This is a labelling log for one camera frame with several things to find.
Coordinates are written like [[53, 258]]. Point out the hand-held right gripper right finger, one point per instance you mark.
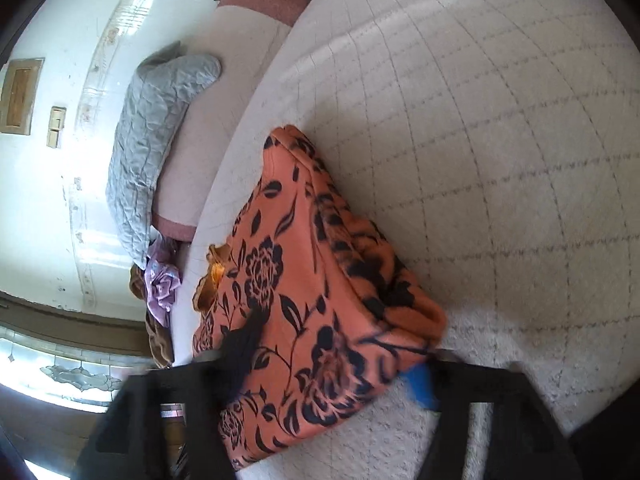
[[422, 390]]

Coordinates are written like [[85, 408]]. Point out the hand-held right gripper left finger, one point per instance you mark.
[[200, 400]]

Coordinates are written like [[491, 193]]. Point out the orange floral garment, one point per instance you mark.
[[300, 260]]

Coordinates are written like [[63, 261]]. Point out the brown cloth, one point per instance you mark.
[[161, 345]]

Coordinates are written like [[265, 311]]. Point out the purple cloth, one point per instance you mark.
[[162, 290]]

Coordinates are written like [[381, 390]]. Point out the patterned glass window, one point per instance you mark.
[[75, 375]]

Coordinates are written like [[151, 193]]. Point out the white quilted bed cover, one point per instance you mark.
[[475, 160]]

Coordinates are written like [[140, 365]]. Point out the grey quilted blanket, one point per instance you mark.
[[150, 135]]

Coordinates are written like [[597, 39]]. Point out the pink bolster pillow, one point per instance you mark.
[[225, 110]]

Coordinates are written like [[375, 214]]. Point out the beige wall switch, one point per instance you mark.
[[56, 127]]

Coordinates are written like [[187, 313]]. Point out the wooden wall frame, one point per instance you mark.
[[20, 95]]

